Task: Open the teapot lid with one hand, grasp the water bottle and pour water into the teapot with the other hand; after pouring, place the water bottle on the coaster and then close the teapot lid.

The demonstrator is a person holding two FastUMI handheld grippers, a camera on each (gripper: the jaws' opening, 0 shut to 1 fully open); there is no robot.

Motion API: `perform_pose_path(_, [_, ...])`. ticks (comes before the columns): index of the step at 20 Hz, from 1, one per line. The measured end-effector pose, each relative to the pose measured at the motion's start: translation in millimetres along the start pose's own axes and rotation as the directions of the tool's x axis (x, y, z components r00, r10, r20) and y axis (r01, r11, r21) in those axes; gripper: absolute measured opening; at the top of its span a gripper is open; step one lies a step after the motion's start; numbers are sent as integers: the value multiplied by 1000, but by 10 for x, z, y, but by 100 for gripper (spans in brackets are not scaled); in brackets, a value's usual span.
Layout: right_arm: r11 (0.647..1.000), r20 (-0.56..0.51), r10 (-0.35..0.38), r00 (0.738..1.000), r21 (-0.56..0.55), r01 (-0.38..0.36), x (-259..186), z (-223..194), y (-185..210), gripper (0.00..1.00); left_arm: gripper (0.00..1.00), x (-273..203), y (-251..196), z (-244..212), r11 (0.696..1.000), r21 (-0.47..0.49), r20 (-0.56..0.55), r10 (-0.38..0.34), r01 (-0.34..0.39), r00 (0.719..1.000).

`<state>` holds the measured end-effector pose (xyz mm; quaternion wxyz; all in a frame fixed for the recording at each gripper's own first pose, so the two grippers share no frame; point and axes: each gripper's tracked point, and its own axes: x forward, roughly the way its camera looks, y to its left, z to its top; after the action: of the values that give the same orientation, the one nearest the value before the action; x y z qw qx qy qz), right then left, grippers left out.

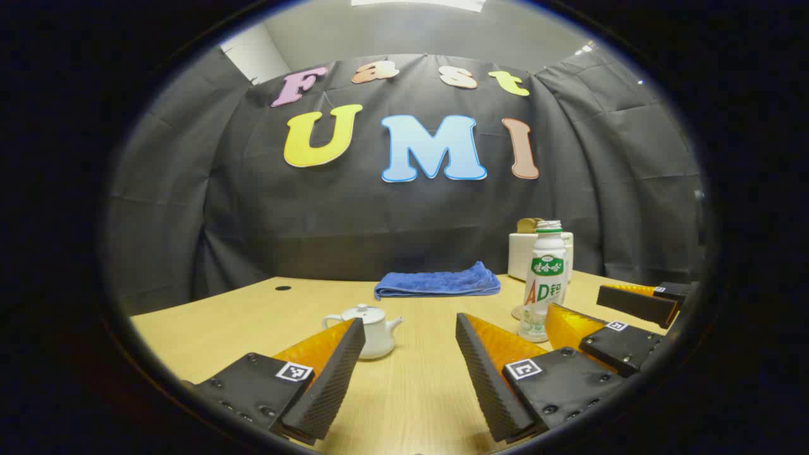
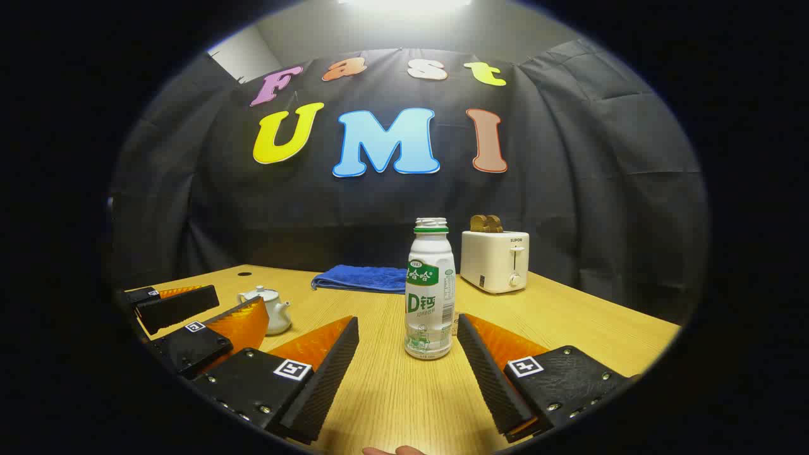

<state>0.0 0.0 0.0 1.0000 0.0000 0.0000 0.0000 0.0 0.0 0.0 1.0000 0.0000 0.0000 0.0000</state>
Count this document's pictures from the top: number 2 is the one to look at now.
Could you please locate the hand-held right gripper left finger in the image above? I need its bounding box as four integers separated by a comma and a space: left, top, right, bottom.
190, 315, 361, 445

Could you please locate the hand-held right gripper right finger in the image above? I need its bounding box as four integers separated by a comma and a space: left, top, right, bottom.
455, 312, 635, 444

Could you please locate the white teacup with spout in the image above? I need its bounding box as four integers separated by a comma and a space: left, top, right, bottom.
237, 292, 293, 336

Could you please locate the white water bottle green label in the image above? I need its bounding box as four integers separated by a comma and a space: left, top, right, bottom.
404, 217, 456, 361

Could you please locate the blue folded towel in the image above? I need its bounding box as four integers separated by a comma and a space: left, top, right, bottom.
311, 264, 408, 294

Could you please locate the white toaster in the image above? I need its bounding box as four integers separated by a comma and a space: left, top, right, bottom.
460, 230, 530, 295

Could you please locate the black backdrop cloth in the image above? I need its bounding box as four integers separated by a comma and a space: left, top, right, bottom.
111, 39, 709, 326

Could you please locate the ceiling light panel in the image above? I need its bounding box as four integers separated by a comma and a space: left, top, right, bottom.
338, 0, 473, 12

